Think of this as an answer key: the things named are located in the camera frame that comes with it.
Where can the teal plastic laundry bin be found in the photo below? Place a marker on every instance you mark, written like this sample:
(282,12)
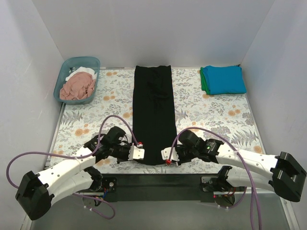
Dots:
(67,68)

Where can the pink t shirt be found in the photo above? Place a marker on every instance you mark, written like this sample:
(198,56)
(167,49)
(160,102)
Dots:
(80,86)

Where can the folded blue t shirt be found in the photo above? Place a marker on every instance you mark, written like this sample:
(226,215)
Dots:
(223,80)

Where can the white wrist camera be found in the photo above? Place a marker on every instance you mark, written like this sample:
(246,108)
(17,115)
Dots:
(136,152)
(170,156)

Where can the black t shirt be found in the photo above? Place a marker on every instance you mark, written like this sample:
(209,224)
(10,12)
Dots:
(153,112)

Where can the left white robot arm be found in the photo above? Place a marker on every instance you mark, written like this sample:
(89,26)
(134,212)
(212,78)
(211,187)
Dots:
(37,192)

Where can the floral patterned table mat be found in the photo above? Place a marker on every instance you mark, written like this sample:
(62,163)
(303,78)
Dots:
(226,115)

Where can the white t shirt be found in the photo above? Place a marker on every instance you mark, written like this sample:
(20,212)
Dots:
(83,69)

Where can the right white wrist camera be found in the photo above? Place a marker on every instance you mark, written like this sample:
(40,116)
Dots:
(170,156)

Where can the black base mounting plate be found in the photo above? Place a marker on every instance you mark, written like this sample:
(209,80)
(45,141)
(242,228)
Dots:
(164,187)

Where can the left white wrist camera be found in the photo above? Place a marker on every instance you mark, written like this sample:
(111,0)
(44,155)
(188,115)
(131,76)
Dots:
(136,152)

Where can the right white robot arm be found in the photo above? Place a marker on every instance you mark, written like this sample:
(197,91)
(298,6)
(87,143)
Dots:
(281,173)

